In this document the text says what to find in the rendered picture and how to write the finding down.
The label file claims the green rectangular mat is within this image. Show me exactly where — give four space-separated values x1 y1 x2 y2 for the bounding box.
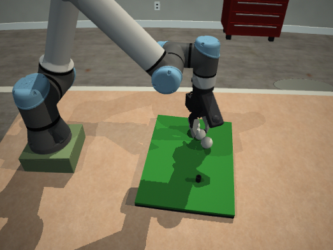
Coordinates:
135 115 235 219

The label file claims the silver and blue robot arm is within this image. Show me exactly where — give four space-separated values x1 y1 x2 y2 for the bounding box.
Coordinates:
12 0 220 154

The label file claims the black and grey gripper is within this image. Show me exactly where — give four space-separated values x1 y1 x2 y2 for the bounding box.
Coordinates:
185 85 214 138

